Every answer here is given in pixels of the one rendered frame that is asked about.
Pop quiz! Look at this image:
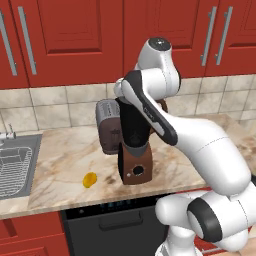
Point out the red base cupboard door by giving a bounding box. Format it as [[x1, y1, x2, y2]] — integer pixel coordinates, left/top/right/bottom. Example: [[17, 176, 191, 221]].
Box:
[[0, 232, 71, 256]]

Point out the silver cupboard door handle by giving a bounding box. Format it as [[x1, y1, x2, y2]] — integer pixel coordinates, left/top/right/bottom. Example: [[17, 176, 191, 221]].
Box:
[[17, 5, 38, 76], [200, 5, 218, 67], [214, 5, 234, 66], [0, 9, 18, 77]]

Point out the red drawer front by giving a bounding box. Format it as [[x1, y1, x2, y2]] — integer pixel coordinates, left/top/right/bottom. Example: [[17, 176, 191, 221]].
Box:
[[0, 211, 66, 242]]

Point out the red wall cupboard door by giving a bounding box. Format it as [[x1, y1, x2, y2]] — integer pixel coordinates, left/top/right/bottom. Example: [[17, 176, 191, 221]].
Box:
[[122, 0, 221, 80], [0, 0, 31, 91], [204, 0, 256, 78], [9, 0, 125, 89]]

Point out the yellow mango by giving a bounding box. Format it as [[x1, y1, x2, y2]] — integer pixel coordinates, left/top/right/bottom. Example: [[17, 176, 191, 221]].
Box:
[[82, 171, 99, 189]]

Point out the silver tap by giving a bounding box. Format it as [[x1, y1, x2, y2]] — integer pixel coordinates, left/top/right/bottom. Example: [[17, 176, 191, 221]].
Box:
[[0, 123, 17, 141]]

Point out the grey and brown toaster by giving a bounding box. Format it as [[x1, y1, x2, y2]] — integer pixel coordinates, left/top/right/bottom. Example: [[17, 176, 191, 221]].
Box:
[[95, 98, 123, 156]]

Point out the grey steel sink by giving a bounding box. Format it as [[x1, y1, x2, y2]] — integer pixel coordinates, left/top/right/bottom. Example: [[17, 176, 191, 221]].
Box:
[[0, 133, 44, 201]]

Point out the black dishwasher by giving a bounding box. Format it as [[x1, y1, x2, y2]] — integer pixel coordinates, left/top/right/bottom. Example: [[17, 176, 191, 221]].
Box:
[[60, 193, 172, 256]]

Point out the white wire sink rack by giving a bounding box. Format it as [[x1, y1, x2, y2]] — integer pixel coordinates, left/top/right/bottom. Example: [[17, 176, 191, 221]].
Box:
[[0, 145, 34, 198]]

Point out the black dishwasher handle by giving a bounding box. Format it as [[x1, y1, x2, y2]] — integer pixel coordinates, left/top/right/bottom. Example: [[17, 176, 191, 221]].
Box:
[[98, 209, 145, 232]]

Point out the brown blender with black jar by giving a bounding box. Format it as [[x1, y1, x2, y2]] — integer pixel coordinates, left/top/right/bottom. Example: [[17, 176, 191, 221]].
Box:
[[116, 97, 155, 186]]

